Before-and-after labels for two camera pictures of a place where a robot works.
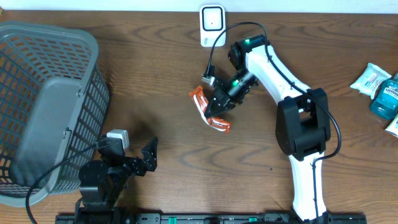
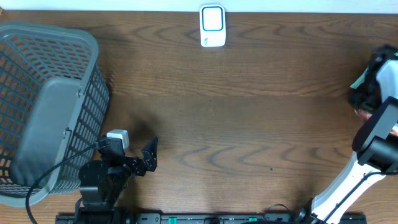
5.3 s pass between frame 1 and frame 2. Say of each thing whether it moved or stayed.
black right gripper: moved
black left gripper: stayed
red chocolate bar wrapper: moved
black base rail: stayed
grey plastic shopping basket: stayed
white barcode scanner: stayed
